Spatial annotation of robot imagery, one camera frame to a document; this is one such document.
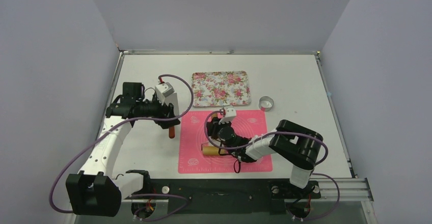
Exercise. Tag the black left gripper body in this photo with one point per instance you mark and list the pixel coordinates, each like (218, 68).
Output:
(154, 109)

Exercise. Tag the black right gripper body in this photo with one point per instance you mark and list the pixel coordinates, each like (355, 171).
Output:
(216, 140)

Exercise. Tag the wooden rolling pin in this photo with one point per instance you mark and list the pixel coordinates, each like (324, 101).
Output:
(208, 150)

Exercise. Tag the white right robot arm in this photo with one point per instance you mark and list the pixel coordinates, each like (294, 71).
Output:
(302, 147)

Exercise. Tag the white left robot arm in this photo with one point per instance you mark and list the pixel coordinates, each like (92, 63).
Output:
(93, 191)

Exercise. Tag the round metal dough cutter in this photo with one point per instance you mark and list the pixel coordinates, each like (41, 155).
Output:
(266, 103)

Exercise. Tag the pink silicone baking mat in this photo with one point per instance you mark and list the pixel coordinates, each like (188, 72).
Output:
(247, 123)

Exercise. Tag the floral rectangular tray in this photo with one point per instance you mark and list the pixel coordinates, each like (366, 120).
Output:
(221, 88)

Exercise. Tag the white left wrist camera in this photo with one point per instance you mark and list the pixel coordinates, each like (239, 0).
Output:
(163, 91)

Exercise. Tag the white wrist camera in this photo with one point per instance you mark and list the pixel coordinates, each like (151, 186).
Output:
(228, 114)
(163, 91)

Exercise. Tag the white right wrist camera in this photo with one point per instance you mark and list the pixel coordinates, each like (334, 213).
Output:
(228, 114)

